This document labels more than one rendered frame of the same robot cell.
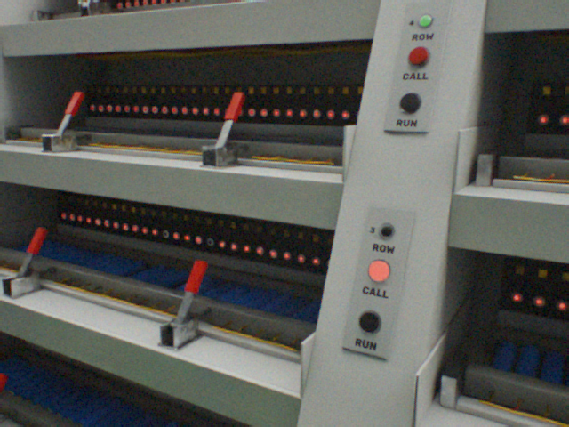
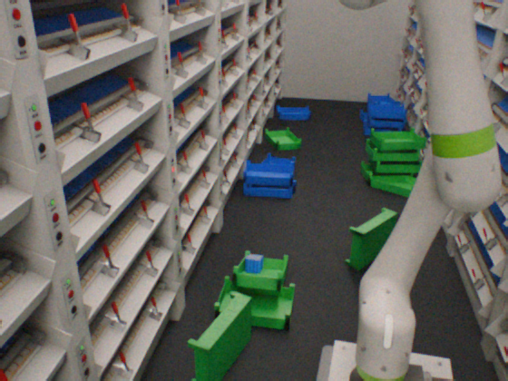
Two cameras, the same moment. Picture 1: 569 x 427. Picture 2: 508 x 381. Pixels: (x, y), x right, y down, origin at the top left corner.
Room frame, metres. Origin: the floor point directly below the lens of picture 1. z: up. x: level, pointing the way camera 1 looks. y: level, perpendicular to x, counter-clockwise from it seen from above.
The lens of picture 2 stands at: (0.67, 1.43, 1.29)
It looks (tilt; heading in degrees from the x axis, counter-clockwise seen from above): 27 degrees down; 250
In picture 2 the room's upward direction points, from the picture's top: 1 degrees clockwise
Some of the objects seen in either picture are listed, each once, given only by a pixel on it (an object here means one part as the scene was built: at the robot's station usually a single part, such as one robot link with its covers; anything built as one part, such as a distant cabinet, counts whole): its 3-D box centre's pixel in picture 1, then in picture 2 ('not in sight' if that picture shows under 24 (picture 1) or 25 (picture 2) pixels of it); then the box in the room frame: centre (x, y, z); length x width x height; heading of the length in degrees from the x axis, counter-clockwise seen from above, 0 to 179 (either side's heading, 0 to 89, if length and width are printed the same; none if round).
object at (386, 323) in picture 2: not in sight; (384, 336); (0.07, 0.71, 0.48); 0.16 x 0.13 x 0.19; 58
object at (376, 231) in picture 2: not in sight; (371, 238); (-0.54, -0.22, 0.10); 0.30 x 0.08 x 0.20; 25
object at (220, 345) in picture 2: not in sight; (221, 339); (0.35, 0.21, 0.10); 0.30 x 0.08 x 0.20; 44
